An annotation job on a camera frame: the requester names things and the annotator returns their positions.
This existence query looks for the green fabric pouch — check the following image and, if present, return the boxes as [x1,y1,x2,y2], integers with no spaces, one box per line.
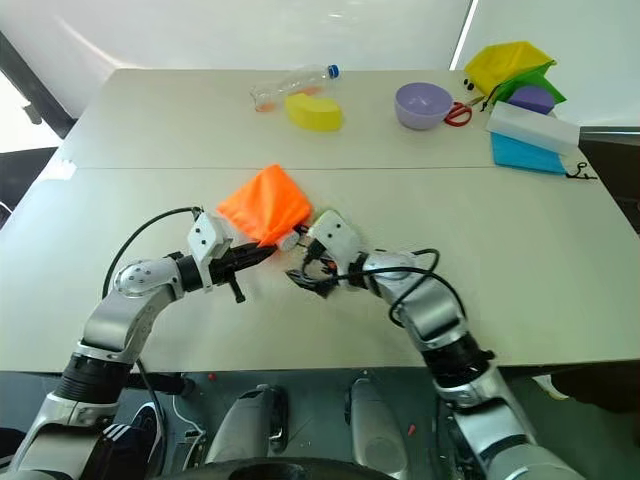
[492,67,568,109]

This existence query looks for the black shoe white stripes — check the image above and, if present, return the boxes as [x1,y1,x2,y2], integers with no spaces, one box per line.
[92,399,166,480]

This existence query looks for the purple foam block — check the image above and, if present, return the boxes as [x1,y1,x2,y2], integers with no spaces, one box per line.
[507,84,556,115]

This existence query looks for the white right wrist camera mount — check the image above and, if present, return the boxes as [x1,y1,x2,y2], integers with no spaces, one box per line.
[308,209,365,269]

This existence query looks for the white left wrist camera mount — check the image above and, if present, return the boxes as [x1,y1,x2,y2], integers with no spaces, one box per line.
[186,210,234,292]

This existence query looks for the white rectangular foam block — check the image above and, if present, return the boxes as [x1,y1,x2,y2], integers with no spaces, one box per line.
[485,101,581,157]

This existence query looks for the yellow fabric pouch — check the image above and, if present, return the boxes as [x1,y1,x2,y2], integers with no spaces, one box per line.
[462,40,557,97]

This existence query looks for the black bar under table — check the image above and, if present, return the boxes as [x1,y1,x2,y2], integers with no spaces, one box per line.
[122,372,197,399]

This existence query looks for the orange fabric pouch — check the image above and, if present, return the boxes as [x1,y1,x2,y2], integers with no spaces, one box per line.
[216,163,315,250]

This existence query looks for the silver rounded shell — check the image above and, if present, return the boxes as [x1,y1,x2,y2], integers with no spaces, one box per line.
[344,378,409,479]
[204,384,290,466]

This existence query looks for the black diagonal frame bar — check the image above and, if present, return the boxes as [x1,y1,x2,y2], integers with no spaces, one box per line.
[0,30,76,136]

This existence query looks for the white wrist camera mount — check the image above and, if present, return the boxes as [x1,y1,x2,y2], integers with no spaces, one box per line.
[186,210,234,292]
[308,209,365,269]

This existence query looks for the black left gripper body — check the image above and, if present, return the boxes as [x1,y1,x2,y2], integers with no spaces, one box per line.
[208,243,247,305]

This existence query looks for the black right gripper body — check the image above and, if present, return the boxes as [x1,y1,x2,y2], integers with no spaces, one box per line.
[285,241,352,300]

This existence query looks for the white floor cable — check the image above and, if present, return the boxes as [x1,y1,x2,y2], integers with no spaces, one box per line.
[172,394,206,451]

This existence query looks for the red handled scissors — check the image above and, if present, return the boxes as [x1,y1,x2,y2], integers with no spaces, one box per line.
[443,94,486,127]

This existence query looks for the clear plastic bottle blue cap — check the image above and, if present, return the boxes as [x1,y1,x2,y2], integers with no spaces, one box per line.
[249,63,343,114]

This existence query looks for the black drawstring cord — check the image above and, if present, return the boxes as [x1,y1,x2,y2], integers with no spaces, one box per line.
[565,162,599,181]

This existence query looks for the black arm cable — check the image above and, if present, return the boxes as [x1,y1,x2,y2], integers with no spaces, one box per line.
[287,248,469,329]
[102,205,204,301]

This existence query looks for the blue fabric pouch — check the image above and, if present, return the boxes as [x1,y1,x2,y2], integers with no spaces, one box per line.
[489,132,571,175]

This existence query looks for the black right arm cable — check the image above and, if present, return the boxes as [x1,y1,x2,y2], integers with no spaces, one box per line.
[287,248,469,329]

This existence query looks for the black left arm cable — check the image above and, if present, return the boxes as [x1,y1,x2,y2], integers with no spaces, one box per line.
[102,205,204,301]

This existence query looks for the purple bowl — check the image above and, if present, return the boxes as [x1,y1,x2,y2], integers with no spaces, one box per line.
[394,82,454,131]

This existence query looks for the yellow foam block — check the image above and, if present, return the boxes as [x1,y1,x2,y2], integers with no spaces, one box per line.
[284,92,345,133]

